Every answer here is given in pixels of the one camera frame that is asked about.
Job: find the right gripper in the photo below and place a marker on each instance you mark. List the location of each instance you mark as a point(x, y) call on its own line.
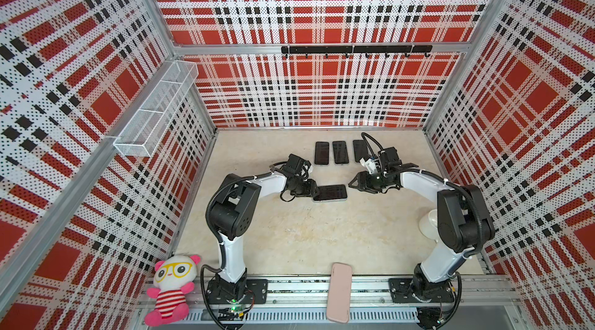
point(362, 180)

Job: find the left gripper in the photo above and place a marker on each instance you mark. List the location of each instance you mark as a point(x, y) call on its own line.
point(309, 189)

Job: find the black phone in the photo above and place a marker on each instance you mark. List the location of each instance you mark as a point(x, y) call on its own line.
point(340, 152)
point(322, 153)
point(360, 150)
point(332, 191)

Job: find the light blue case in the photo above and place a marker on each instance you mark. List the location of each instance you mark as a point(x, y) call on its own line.
point(324, 200)

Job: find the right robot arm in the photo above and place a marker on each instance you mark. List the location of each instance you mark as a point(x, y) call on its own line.
point(464, 223)

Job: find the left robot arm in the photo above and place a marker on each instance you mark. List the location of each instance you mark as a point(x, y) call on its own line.
point(231, 209)

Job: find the pink phone case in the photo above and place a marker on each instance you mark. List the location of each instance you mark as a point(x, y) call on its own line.
point(339, 293)

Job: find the white cup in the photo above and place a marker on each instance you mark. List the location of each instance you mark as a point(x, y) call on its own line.
point(428, 225)

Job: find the pink plush toy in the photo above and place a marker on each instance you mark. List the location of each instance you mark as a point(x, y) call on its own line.
point(173, 280)

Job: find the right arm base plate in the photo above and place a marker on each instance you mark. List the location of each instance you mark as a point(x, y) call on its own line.
point(414, 290)

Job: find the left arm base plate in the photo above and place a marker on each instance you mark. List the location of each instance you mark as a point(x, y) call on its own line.
point(245, 292)

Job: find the black hook rail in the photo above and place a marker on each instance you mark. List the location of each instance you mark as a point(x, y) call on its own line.
point(358, 49)

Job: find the white wire basket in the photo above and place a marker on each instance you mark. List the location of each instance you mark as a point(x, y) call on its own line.
point(142, 135)

